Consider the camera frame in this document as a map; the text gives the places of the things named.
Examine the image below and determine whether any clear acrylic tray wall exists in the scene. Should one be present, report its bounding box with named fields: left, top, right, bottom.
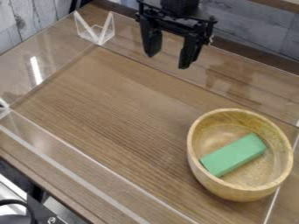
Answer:
left=0, top=13, right=299, bottom=224

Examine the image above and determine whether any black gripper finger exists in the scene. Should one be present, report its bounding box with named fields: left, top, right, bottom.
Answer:
left=140, top=16, right=163, bottom=57
left=179, top=33, right=203, bottom=69

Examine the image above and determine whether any black cable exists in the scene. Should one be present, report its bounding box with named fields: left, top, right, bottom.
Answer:
left=0, top=199, right=37, bottom=224

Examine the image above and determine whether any clear acrylic corner bracket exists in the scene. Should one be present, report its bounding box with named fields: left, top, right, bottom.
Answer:
left=73, top=11, right=115, bottom=46

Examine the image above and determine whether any black metal table bracket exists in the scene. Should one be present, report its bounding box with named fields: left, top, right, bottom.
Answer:
left=27, top=195, right=60, bottom=224

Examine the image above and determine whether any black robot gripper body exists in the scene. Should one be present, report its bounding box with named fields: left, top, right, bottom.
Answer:
left=136, top=0, right=218, bottom=44

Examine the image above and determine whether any round wooden bowl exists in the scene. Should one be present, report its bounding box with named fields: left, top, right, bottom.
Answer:
left=187, top=108, right=294, bottom=202

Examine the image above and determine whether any green rectangular block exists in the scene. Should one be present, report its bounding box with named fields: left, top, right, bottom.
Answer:
left=199, top=133, right=267, bottom=178

